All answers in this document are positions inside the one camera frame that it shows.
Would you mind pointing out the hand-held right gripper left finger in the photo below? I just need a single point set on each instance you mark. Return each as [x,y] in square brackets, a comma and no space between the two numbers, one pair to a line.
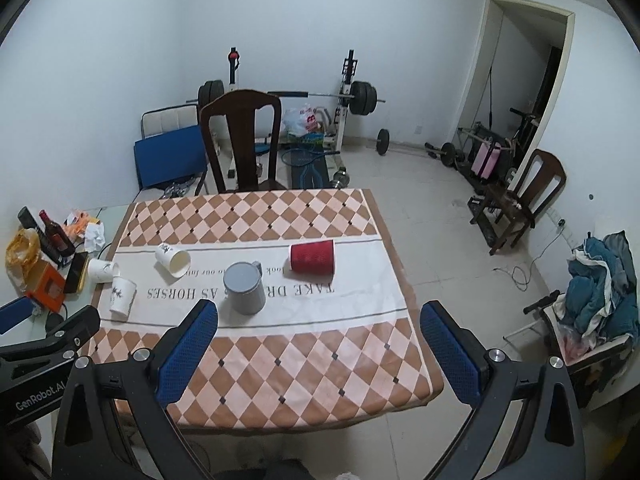
[192,350]

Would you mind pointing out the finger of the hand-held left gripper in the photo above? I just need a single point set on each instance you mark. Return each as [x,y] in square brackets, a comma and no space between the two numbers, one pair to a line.
[12,314]
[75,325]

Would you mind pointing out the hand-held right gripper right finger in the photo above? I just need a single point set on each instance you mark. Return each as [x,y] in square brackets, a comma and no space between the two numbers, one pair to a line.
[450,355]

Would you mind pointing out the red paper cup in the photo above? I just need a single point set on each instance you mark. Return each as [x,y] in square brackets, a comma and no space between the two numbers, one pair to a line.
[312,257]

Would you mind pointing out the white paper cup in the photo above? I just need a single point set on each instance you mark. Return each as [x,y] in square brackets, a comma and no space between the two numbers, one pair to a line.
[172,259]
[102,270]
[123,299]

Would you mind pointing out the orange box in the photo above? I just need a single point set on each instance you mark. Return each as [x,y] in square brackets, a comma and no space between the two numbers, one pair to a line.
[46,287]

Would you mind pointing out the black box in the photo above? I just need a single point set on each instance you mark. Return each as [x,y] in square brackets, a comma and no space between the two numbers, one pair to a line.
[77,272]

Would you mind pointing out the yellow plastic bag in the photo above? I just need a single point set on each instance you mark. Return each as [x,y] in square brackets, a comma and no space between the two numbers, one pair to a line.
[21,252]

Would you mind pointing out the grey mug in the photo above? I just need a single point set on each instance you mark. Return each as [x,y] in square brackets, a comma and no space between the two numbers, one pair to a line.
[244,287]

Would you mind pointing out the dark wine bottle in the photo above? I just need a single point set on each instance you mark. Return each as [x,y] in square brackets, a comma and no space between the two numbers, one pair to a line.
[54,234]

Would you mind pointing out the crumpled white tissue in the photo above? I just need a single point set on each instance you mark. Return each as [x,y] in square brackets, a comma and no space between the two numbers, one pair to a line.
[94,236]

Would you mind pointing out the orange snack packet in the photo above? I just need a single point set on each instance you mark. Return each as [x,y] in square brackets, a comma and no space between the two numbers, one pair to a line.
[80,222]

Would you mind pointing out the checkered printed tablecloth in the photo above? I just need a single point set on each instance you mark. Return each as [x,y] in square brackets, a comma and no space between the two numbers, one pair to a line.
[300,365]

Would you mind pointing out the pile of clothes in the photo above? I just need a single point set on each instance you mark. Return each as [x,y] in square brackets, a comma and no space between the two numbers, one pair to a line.
[600,285]

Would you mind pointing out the dark wooden chair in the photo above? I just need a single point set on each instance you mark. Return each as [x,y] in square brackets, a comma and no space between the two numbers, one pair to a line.
[240,105]
[537,185]

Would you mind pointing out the blue padded chair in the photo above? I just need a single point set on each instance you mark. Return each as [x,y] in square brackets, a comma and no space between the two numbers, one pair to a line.
[167,155]

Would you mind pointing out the pink cushion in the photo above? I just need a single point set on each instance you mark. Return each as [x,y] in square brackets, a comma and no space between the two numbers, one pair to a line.
[486,161]

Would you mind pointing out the chrome dumbbell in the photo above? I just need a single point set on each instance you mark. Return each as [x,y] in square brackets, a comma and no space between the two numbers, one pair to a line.
[340,177]

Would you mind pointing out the exercise machine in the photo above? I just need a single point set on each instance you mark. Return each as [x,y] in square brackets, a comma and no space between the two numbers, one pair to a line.
[487,135]

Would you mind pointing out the small barbell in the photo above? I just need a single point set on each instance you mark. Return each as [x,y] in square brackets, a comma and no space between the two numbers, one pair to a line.
[383,140]

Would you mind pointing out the white red plastic bag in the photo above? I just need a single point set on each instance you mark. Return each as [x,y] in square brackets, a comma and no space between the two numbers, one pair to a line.
[302,119]

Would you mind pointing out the white weight bench rack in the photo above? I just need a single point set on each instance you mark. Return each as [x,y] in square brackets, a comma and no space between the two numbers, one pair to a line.
[345,115]

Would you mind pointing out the barbell with black plates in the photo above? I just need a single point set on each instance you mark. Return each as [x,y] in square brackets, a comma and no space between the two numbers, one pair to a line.
[362,97]

